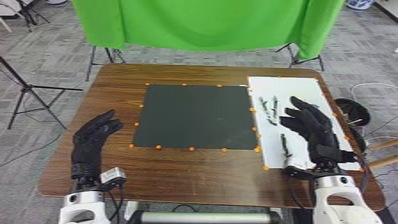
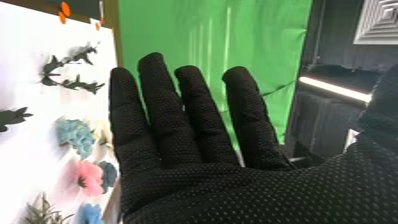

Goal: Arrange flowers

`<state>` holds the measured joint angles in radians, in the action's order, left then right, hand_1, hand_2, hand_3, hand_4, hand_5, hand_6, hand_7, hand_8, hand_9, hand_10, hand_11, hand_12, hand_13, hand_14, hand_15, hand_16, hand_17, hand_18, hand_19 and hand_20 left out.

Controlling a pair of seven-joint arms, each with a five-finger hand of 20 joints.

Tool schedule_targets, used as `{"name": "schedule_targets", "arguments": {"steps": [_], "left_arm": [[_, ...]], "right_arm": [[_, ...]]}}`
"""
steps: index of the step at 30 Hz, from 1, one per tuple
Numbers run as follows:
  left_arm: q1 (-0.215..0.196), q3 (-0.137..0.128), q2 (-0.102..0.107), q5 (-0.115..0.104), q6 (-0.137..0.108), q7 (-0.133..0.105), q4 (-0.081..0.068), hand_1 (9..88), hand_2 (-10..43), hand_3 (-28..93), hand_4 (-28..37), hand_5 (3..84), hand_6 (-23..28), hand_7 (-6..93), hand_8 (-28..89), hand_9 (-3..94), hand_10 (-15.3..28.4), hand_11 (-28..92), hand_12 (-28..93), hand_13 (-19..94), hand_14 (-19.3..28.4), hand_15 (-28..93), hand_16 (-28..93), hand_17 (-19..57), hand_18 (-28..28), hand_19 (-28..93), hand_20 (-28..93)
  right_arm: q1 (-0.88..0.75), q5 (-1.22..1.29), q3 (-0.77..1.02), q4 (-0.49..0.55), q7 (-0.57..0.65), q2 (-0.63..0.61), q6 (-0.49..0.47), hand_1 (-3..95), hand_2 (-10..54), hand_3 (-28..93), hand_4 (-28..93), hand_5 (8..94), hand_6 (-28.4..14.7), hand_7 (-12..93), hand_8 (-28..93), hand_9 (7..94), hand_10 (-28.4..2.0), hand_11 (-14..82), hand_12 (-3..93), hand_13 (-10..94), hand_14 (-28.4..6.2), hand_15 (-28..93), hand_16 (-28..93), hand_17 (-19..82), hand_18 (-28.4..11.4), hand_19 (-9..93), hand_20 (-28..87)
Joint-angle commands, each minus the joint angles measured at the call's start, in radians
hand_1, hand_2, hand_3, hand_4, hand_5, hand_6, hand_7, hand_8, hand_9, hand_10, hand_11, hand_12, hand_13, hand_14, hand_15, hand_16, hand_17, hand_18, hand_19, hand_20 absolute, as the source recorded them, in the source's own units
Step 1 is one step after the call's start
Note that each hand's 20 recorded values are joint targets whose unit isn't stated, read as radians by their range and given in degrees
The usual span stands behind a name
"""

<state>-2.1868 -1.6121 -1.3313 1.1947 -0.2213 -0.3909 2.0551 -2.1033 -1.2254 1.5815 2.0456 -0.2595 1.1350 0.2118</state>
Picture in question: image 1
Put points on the pale grey bar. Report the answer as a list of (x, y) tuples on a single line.
[(207, 218)]

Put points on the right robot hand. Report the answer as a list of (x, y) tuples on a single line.
[(313, 126)]

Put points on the green sprig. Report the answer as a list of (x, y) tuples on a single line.
[(274, 105), (285, 146)]

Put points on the blue and white vase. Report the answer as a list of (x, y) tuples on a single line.
[(359, 4)]

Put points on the black tripod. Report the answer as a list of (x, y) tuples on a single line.
[(27, 89)]

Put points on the wooden chair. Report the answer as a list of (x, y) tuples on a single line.
[(384, 161)]

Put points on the black round bin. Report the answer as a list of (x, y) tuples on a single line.
[(351, 110)]

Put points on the white sheet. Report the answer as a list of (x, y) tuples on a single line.
[(295, 88)]

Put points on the black cloth stand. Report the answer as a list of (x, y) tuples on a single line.
[(294, 58), (91, 63)]

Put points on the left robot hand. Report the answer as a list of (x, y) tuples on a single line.
[(89, 140)]

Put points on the dark mat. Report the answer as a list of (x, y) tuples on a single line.
[(196, 116)]

